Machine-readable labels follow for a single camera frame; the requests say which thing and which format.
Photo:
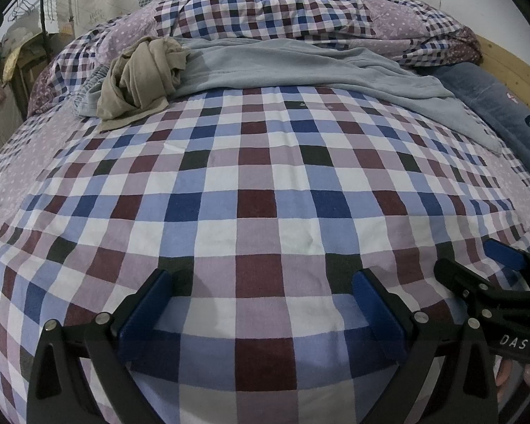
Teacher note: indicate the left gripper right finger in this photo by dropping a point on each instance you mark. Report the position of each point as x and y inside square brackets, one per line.
[465, 390]

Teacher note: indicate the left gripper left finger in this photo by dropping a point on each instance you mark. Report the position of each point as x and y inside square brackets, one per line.
[59, 391]

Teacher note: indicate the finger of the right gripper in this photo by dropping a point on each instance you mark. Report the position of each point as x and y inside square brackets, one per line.
[515, 259]
[475, 292]

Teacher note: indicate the khaki beige garment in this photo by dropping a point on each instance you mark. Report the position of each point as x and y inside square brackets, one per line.
[139, 81]

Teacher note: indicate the black clothes rack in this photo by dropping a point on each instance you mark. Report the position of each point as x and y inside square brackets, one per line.
[32, 15]

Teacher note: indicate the person's right hand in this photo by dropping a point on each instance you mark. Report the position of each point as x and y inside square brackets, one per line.
[509, 375]

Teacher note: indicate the plaid checkered bed sheet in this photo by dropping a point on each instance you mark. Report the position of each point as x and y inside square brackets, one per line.
[263, 204]

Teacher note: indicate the plaid folded quilt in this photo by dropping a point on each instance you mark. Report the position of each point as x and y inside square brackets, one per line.
[410, 32]

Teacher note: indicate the cardboard boxes pile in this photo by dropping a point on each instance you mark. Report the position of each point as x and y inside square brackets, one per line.
[24, 57]

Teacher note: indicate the light blue sweatpants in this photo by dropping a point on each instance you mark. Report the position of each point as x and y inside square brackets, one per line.
[248, 64]

